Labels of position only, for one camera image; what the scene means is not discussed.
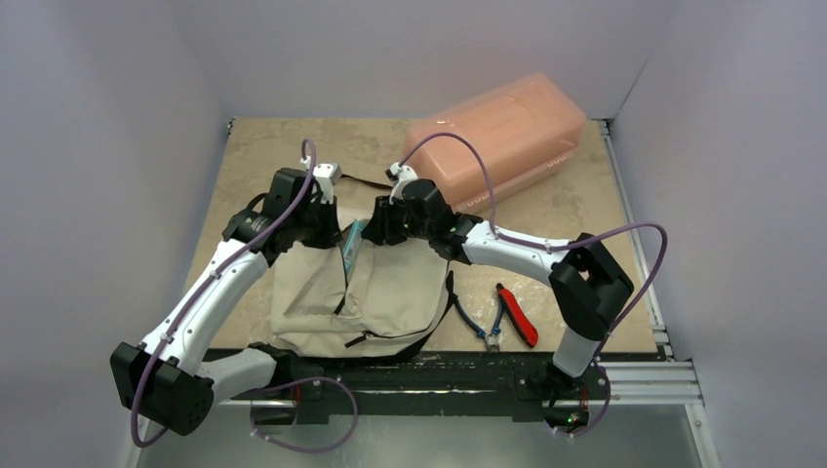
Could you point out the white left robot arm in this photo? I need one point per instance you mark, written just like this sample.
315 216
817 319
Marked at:
166 378

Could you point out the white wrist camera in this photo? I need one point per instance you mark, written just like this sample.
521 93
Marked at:
400 175
324 177

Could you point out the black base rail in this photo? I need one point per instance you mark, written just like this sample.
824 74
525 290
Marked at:
523 386

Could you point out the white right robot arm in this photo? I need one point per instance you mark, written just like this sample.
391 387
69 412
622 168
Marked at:
590 287

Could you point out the aluminium frame rail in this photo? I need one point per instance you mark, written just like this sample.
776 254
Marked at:
665 382

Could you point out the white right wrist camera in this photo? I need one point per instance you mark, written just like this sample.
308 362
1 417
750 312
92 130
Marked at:
400 175

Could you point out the red handled cutter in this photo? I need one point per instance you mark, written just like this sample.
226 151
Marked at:
520 322

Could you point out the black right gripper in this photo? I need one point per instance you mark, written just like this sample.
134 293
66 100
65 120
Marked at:
377 228

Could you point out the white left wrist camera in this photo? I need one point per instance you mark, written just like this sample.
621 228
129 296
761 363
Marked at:
324 177

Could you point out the teal pencil pack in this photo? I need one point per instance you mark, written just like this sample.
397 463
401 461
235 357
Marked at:
352 245

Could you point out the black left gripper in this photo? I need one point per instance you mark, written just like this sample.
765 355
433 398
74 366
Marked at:
332 235

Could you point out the beige canvas backpack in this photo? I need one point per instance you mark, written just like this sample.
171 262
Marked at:
386 305

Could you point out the translucent pink plastic box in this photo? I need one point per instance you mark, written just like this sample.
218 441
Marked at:
497 143

